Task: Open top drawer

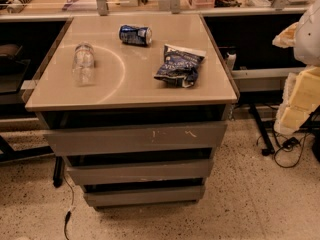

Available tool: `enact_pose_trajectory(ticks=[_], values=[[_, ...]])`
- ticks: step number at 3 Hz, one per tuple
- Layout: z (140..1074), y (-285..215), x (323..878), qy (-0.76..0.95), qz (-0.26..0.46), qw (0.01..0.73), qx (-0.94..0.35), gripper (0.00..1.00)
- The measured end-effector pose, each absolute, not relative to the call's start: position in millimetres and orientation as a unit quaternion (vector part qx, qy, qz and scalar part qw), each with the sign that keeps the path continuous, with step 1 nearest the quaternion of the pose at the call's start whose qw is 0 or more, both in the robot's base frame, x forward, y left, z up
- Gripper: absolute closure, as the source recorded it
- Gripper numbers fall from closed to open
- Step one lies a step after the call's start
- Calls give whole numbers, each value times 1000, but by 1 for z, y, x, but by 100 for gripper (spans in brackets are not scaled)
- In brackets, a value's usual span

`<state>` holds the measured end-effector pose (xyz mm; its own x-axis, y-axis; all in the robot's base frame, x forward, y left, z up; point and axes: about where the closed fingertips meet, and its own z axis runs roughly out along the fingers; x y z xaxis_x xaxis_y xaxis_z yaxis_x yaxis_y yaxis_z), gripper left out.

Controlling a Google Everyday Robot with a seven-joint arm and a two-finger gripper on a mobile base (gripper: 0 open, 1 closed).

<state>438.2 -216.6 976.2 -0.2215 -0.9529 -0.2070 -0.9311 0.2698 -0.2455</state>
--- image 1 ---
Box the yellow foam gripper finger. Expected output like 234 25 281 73
272 22 298 48

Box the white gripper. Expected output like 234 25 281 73
273 66 320 135

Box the grey top drawer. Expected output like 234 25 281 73
44 121 227 156

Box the grey drawer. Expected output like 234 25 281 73
44 121 227 156
67 159 213 185
84 185 205 207

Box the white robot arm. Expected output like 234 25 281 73
272 0 320 135

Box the grey middle drawer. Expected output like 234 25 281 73
67 159 213 185

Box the grey bottom drawer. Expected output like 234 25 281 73
84 185 205 207

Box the grey drawer cabinet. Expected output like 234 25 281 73
24 14 239 194

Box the black desk leg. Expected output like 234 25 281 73
249 103 275 156

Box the blue chip bag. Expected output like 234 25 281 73
154 44 206 88

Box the blue soda can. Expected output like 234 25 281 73
119 25 152 46

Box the clear plastic water bottle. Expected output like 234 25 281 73
72 42 95 86

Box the black spring tool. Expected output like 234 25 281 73
7 0 32 14

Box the black cables and adapter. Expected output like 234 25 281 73
255 127 311 170

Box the black floor cable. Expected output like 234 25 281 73
62 174 77 240

